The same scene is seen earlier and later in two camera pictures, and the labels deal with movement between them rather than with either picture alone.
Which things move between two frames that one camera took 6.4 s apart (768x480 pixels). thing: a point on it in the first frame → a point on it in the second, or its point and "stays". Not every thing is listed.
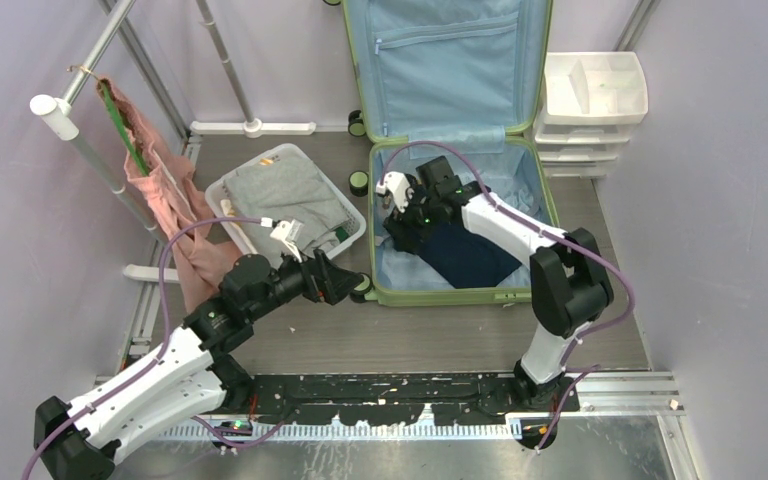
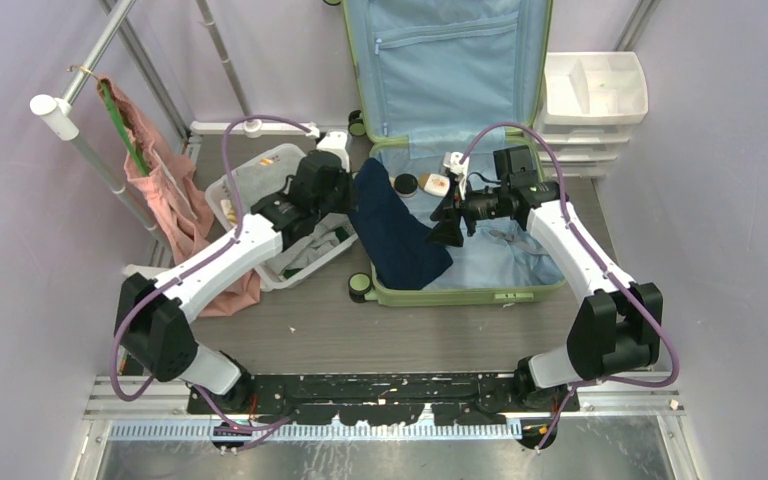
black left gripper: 326,281 → 346,204
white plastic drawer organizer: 592,99 stays
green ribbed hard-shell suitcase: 469,76 stays
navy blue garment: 467,259 → 392,232
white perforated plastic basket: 285,185 stays
